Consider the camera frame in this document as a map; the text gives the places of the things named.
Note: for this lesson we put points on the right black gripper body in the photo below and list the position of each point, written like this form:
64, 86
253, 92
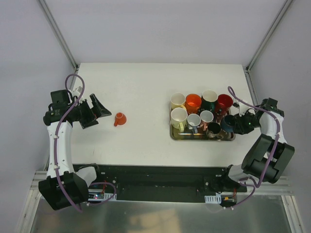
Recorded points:
239, 123

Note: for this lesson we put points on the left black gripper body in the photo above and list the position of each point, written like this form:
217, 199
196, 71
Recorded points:
88, 113

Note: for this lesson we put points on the blue ribbed mug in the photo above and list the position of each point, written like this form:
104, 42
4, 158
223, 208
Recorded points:
228, 123

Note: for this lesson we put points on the small orange cup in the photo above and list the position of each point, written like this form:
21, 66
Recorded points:
120, 119

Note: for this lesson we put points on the brown striped mug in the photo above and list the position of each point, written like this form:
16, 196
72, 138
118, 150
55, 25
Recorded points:
214, 130

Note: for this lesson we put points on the red mug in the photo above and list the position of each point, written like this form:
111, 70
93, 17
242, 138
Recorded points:
223, 104

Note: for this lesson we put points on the pink mug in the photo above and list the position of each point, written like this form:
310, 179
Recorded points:
206, 118

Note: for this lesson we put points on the dark green mug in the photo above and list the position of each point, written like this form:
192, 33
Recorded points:
209, 99

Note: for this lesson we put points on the grey-blue mug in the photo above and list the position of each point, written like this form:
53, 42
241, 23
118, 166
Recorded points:
193, 123

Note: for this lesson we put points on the bright orange mug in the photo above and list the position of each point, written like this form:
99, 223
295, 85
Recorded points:
193, 103

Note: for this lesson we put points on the pale yellow-green mug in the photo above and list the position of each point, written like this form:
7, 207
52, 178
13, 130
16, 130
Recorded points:
179, 118

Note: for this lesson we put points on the yellow mug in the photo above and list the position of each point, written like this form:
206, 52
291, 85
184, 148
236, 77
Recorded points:
178, 100

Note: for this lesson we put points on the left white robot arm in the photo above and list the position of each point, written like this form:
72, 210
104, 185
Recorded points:
63, 186

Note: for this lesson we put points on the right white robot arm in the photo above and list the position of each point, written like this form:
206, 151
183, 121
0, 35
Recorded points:
270, 154

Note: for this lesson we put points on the steel baking tray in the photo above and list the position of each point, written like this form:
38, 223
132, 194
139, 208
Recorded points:
201, 135

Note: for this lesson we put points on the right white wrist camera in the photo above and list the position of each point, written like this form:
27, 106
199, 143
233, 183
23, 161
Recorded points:
241, 107

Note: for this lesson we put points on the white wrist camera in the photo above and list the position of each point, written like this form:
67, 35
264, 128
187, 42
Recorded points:
76, 92
241, 107

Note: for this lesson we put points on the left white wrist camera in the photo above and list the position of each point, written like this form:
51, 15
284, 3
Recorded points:
76, 92

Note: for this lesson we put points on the left white cable duct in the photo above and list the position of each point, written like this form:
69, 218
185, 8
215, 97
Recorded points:
97, 197

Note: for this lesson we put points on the white cable duct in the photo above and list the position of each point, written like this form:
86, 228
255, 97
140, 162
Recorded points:
218, 199
97, 197

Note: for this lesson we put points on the right white cable duct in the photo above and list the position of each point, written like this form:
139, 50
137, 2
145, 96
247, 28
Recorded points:
218, 199

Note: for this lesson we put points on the left aluminium frame post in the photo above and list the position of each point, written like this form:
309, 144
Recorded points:
57, 33

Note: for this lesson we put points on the aluminium frame post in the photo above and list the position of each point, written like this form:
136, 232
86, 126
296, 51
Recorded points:
57, 33
269, 34

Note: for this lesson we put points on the right aluminium frame post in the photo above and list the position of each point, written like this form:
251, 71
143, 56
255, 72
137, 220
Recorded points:
269, 34

